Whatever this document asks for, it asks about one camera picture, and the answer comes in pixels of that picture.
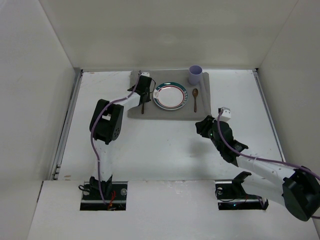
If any grey cloth placemat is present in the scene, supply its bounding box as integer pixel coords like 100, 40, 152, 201
127, 69, 212, 121

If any white plate with green rim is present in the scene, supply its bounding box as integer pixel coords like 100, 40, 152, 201
152, 82, 188, 111

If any brown wooden spoon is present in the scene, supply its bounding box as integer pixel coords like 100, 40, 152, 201
192, 88, 199, 113

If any purple plastic cup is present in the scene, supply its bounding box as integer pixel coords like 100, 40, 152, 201
188, 65, 203, 86

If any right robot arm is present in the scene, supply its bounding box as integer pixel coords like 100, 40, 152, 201
195, 112, 320, 222

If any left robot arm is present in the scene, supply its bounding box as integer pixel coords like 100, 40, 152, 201
89, 73, 154, 200

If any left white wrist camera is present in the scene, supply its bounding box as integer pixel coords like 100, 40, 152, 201
138, 71, 150, 78

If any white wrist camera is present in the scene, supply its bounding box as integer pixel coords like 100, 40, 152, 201
218, 107, 231, 122
138, 71, 150, 78

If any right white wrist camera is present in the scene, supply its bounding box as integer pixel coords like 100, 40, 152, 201
218, 107, 231, 122

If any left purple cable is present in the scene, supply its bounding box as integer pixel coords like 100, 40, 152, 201
89, 71, 143, 206

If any purple cable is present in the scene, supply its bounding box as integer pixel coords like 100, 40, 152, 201
89, 71, 143, 206
216, 109, 320, 220

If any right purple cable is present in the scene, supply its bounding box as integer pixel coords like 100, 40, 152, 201
216, 109, 320, 220

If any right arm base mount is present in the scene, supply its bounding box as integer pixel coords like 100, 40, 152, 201
214, 171, 269, 211

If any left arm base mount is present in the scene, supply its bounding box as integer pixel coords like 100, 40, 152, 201
78, 181, 128, 211

